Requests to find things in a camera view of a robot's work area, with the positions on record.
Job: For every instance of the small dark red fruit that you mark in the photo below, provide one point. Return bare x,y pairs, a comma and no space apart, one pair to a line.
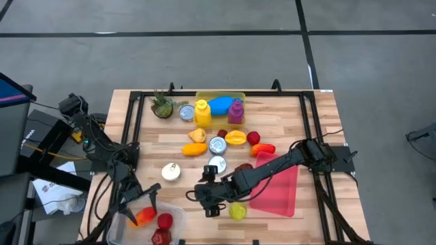
222,133

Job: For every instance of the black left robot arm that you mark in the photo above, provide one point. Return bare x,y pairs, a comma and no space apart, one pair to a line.
98,143

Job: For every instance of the red label tin can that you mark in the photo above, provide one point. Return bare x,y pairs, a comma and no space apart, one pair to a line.
186,112

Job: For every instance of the red yellow mango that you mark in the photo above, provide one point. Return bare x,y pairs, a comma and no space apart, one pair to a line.
262,149

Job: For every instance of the yellow star fruit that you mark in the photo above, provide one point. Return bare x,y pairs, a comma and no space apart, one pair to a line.
235,137

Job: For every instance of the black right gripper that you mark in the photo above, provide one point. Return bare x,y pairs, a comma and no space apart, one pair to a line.
209,194

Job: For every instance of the silver tin can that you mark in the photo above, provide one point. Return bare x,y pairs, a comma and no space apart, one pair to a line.
217,145

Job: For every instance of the clear plastic cup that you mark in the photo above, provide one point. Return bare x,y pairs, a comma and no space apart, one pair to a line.
71,204

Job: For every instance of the green label tin can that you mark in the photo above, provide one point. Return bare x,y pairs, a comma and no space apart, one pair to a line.
219,161

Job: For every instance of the purple plastic squeeze bottle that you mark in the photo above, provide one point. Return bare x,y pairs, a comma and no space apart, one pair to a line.
235,114

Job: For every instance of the clear plastic container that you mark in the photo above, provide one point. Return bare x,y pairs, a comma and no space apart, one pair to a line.
119,231

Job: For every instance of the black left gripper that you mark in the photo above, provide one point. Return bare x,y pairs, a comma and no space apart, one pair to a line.
136,197

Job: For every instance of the orange yellow mango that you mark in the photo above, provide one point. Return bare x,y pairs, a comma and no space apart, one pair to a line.
194,149

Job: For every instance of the yellow pear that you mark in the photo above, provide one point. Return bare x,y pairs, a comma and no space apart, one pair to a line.
197,135

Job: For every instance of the grey cabinet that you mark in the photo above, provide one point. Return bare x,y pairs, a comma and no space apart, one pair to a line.
13,136

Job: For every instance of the white paper sheet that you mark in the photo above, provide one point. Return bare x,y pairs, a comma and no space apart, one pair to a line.
47,190

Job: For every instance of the yellow translucent plastic bin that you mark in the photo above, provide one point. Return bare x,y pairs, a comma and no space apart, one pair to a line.
218,122

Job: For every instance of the blue plastic squeeze bottle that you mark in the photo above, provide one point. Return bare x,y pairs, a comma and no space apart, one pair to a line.
220,105

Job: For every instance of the green pear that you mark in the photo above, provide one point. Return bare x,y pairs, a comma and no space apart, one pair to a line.
237,211

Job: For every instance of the blue screen monitor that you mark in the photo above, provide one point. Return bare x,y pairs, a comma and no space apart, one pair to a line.
10,92

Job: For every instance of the blue label tin can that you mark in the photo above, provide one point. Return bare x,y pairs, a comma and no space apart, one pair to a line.
171,171

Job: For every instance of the potted succulent plant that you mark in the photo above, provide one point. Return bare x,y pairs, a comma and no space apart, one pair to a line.
163,109

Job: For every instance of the red apple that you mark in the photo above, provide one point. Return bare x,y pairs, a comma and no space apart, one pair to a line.
165,221
253,138

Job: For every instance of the black case with white text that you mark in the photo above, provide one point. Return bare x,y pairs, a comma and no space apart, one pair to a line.
37,132

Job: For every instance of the pink translucent plastic bin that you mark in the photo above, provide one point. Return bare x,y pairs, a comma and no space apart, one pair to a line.
279,197

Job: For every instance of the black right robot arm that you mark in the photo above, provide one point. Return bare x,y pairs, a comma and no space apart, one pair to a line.
265,170

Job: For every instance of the yellow plastic squeeze bottle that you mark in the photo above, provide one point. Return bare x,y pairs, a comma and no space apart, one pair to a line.
202,114

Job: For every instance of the black metal rig frame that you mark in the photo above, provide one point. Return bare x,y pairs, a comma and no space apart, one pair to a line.
265,93

